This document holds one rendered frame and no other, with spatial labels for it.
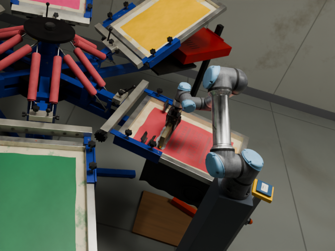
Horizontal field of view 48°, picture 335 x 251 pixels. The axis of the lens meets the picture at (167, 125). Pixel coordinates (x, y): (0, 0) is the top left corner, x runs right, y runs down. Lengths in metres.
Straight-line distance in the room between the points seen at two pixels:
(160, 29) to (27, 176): 1.59
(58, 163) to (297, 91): 3.94
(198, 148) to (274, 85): 2.99
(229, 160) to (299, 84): 3.72
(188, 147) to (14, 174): 1.06
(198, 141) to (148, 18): 1.14
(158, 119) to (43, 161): 0.86
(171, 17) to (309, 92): 2.88
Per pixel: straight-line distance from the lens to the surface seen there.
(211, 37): 3.62
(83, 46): 2.60
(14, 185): 1.98
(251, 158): 1.77
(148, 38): 2.96
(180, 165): 2.22
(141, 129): 2.42
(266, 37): 4.94
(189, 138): 2.49
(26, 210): 1.88
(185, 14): 3.08
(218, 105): 1.77
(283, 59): 5.11
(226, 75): 1.80
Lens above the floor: 2.47
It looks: 37 degrees down
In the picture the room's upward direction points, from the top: 21 degrees clockwise
